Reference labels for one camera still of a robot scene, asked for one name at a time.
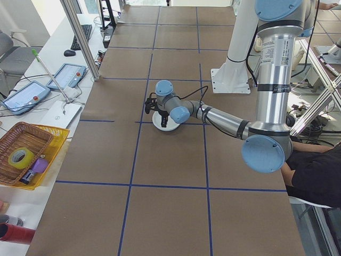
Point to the red cylinder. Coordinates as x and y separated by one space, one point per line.
16 233

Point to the black computer mouse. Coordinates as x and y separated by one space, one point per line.
69 52

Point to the black keyboard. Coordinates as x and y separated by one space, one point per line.
82 36

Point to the silver laptop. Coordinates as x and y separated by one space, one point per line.
56 114

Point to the black labelled battery pack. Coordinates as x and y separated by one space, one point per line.
26 177

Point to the brown wicker basket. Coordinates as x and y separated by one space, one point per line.
26 137

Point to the purple box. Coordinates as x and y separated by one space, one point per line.
40 166

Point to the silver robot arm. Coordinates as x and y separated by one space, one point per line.
274 93

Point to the person in black shirt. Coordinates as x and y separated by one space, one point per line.
314 176

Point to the yellow plastic basket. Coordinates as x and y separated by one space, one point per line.
60 136

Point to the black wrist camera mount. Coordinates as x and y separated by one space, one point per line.
149 104

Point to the metal rod with green tip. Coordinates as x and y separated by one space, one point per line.
50 74

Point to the bare person forearm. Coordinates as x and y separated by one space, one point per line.
287 174
311 147

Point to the black power adapter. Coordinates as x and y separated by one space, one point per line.
108 37

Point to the blue teach pendant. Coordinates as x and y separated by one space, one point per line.
25 97
66 76

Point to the white sneaker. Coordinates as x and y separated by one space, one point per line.
297 61
258 45

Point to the white pedestal with base plate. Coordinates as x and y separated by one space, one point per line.
239 40

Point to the white plate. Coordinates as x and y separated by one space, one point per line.
173 126

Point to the grey office chair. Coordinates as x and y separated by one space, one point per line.
16 57

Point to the yellow tape roll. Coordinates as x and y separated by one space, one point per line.
29 160

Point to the grey roll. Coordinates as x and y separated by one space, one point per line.
10 220

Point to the aluminium profile post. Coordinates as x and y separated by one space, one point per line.
85 48

